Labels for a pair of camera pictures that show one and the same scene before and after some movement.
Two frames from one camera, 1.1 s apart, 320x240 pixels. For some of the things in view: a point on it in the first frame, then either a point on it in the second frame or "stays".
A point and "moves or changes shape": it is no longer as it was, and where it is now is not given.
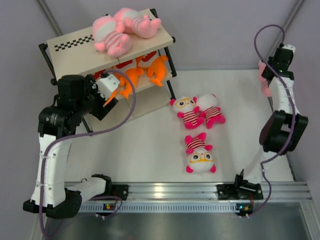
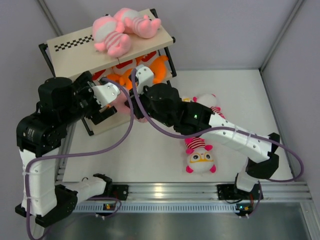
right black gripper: [264, 71] -> [136, 109]
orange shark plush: [123, 88] moves or changes shape
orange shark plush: [158, 70] stays
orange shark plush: [128, 81] stays
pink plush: [108, 35] stays
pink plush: [130, 21] stays
